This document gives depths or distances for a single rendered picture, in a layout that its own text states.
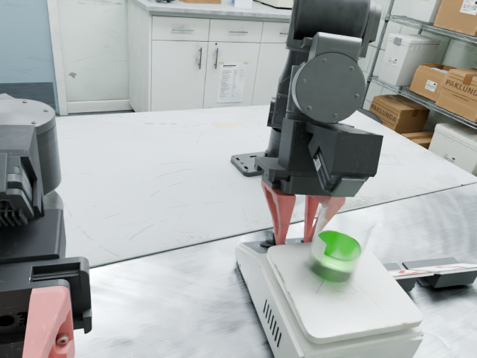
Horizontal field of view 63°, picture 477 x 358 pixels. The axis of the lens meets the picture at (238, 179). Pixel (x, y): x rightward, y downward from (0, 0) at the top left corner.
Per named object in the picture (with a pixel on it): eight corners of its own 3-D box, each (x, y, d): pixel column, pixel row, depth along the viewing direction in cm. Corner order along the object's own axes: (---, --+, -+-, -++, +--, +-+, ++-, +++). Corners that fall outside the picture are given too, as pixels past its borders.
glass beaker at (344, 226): (342, 300, 37) (366, 234, 33) (293, 272, 40) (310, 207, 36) (365, 268, 42) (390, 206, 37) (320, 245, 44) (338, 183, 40)
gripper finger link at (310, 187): (337, 260, 44) (351, 179, 42) (276, 260, 42) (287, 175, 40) (313, 236, 50) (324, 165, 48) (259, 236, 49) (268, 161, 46)
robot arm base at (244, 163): (340, 129, 77) (319, 115, 82) (250, 138, 68) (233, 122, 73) (330, 165, 81) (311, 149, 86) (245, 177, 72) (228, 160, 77)
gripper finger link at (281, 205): (330, 260, 44) (344, 178, 41) (269, 261, 42) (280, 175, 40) (306, 236, 50) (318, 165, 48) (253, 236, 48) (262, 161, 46)
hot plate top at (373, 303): (262, 251, 43) (264, 245, 42) (358, 242, 46) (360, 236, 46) (309, 346, 33) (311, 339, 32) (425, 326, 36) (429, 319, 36)
